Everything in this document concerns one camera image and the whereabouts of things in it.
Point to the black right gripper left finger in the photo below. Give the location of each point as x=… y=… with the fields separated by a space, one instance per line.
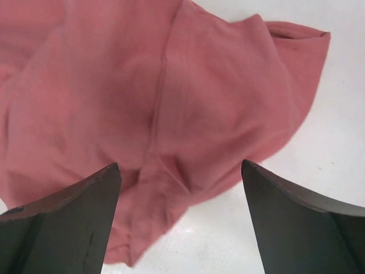
x=65 y=232

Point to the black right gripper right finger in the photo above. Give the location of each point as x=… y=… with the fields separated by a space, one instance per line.
x=299 y=230

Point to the pink t shirt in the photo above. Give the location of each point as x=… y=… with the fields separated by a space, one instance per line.
x=176 y=96

